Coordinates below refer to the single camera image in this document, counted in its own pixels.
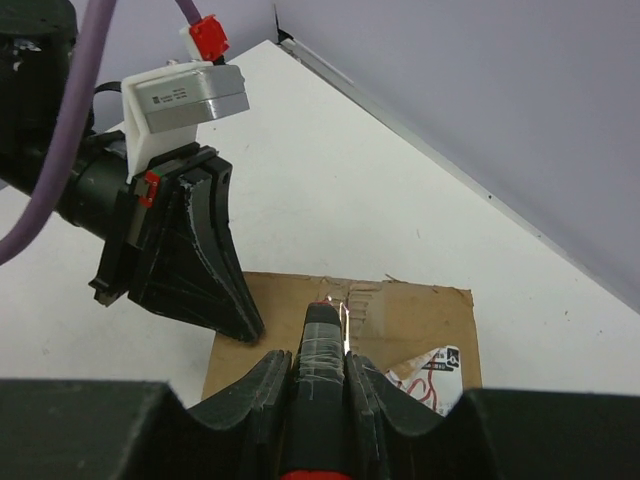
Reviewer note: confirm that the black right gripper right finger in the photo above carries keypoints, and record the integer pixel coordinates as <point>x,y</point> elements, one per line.
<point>490,433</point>

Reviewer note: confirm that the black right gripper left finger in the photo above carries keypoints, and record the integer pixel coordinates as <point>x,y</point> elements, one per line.
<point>89,429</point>

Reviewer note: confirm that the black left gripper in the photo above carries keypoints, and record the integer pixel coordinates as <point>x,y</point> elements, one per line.
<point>169,246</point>

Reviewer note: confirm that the brown cardboard express box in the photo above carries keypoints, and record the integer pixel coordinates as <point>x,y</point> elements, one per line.
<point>421,337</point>

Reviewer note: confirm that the red black utility knife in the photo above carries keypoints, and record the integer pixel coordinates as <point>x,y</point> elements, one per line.
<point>316,430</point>

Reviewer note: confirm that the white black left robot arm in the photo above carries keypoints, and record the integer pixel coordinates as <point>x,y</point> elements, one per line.
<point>50,151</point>

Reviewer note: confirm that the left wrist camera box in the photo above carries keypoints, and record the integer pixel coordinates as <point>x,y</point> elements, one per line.
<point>163,108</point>

